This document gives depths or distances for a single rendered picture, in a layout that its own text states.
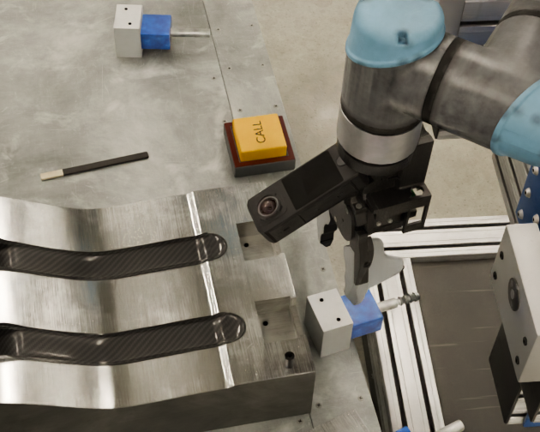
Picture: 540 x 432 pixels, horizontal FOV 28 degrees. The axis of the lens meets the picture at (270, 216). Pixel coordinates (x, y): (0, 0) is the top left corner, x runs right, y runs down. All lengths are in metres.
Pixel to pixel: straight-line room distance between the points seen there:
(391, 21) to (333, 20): 1.95
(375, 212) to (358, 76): 0.17
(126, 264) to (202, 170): 0.23
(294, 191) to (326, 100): 1.61
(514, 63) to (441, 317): 1.15
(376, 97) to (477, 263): 1.20
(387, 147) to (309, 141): 1.57
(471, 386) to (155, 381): 0.92
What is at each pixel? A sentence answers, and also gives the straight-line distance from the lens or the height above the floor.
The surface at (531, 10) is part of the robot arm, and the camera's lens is 0.94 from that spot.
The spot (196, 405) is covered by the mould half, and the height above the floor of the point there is 0.86.
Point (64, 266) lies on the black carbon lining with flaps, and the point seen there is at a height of 0.89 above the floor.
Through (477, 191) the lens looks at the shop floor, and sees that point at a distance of 2.47.
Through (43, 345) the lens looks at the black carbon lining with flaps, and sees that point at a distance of 1.12.
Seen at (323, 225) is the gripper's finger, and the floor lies 0.97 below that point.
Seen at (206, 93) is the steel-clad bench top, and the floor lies 0.80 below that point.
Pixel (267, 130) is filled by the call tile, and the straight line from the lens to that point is 1.38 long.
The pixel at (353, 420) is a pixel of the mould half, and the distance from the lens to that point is 1.13.
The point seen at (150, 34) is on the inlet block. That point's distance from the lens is 1.51.
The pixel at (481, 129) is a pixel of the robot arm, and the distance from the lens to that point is 0.87.
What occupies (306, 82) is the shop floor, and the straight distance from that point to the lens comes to 2.65.
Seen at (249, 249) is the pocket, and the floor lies 0.86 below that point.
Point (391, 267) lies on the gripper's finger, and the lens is 1.09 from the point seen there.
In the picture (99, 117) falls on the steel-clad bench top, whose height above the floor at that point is 0.80.
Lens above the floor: 1.85
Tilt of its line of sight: 51 degrees down
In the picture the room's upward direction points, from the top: 3 degrees clockwise
